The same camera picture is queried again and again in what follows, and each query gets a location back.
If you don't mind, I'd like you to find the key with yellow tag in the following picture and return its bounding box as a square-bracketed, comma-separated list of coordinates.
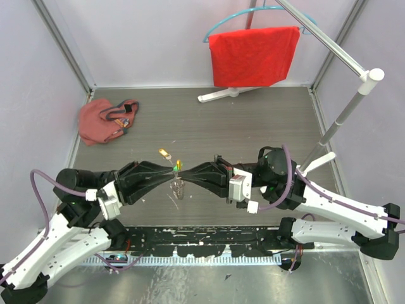
[158, 148, 173, 164]

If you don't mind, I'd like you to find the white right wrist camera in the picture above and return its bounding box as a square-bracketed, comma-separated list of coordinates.
[228, 168, 259, 214]

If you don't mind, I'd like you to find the teal clothes hanger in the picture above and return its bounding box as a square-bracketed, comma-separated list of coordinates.
[202, 6, 319, 45]

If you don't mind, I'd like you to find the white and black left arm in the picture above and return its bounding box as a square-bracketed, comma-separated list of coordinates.
[1, 161, 174, 303]

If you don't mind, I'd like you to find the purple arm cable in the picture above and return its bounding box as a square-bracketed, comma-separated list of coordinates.
[0, 169, 89, 286]
[258, 144, 405, 225]

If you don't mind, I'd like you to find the slotted grey cable duct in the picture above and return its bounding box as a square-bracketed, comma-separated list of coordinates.
[68, 255, 282, 266]

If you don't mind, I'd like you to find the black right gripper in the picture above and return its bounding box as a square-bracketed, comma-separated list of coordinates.
[177, 155, 256, 203]

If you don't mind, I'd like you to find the white garment rack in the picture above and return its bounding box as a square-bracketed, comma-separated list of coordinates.
[203, 1, 385, 174]

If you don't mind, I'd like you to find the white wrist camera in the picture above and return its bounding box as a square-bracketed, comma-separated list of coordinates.
[228, 168, 259, 214]
[85, 181, 123, 220]

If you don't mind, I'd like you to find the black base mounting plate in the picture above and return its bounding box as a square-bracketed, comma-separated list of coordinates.
[127, 226, 296, 258]

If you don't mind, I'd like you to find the large keyring with yellow grip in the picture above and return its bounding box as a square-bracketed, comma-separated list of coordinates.
[170, 160, 185, 200]

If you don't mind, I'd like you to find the red cloth on hanger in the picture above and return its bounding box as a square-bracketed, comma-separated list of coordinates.
[208, 27, 300, 88]

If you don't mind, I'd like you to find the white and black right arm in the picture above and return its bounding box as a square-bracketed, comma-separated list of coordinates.
[179, 146, 402, 260]

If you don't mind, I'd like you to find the crumpled dusty red garment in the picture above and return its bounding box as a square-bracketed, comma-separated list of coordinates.
[78, 98, 140, 146]

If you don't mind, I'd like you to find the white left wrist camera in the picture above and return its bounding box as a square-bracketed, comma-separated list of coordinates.
[85, 181, 123, 220]

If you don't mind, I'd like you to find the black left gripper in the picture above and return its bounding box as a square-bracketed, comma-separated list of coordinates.
[96, 160, 177, 206]

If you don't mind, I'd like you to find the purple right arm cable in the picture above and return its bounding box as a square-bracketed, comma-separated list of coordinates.
[258, 144, 405, 225]

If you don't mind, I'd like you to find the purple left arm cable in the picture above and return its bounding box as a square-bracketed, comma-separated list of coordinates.
[0, 169, 89, 286]

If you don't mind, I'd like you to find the aluminium frame post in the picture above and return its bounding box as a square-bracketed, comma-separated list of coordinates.
[32, 1, 97, 96]

